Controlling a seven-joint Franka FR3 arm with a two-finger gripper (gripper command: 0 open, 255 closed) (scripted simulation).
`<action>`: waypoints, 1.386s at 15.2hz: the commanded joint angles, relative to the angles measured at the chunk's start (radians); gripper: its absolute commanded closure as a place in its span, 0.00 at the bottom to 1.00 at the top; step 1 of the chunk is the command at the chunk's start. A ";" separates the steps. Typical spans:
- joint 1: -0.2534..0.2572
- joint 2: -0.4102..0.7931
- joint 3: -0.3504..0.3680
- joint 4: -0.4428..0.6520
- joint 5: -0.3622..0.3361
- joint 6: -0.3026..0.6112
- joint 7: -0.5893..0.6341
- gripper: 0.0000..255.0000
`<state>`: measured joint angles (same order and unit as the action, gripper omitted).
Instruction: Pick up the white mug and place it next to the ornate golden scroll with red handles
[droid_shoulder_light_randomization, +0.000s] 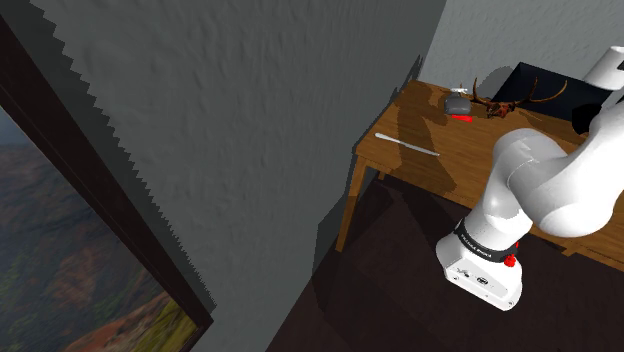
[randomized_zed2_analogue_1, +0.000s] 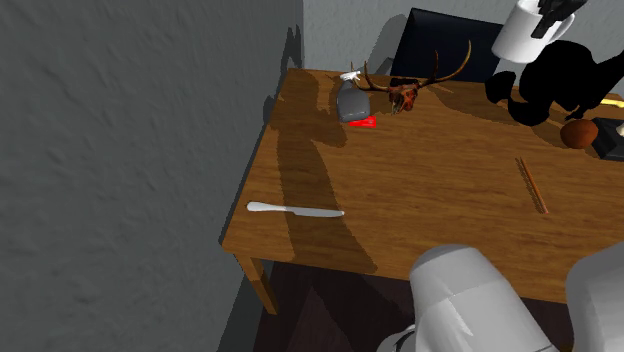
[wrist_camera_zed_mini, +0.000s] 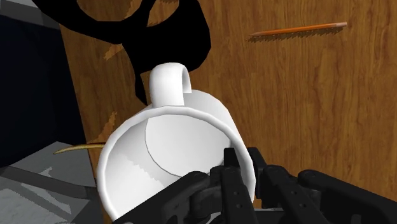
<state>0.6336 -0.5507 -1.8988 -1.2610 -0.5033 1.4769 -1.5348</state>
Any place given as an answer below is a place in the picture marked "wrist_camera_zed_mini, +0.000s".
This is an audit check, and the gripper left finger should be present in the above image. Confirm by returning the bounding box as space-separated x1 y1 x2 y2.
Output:
113 147 260 224

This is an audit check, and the white mug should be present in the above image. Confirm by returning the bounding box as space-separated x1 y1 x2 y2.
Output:
96 62 257 223

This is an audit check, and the thin golden curved rod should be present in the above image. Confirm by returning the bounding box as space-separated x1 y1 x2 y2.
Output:
52 142 107 155

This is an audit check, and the orange pencil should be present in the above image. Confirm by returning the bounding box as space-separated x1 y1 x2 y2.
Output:
249 21 348 37

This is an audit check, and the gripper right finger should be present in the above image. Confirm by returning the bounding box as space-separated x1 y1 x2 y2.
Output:
247 146 397 224

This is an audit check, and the brown wooden table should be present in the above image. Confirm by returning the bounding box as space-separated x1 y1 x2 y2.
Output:
59 0 397 224

